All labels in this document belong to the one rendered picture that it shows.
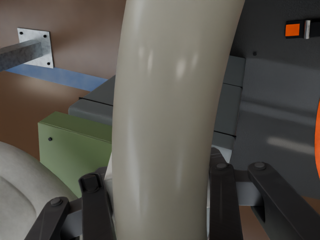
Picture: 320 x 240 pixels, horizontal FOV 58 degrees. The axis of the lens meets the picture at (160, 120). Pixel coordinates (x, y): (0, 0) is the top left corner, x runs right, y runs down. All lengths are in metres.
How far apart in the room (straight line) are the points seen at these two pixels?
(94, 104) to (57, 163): 0.17
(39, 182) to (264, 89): 1.09
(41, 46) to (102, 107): 1.07
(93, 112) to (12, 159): 0.23
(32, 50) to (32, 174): 1.20
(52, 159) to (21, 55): 0.97
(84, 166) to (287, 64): 0.99
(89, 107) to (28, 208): 0.29
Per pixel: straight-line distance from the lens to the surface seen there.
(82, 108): 0.71
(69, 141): 0.67
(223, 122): 0.73
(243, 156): 1.57
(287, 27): 1.33
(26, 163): 0.57
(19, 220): 0.52
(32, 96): 1.92
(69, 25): 1.62
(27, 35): 1.78
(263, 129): 1.49
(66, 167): 0.72
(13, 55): 1.59
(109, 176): 0.16
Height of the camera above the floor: 1.34
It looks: 59 degrees down
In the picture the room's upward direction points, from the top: 146 degrees counter-clockwise
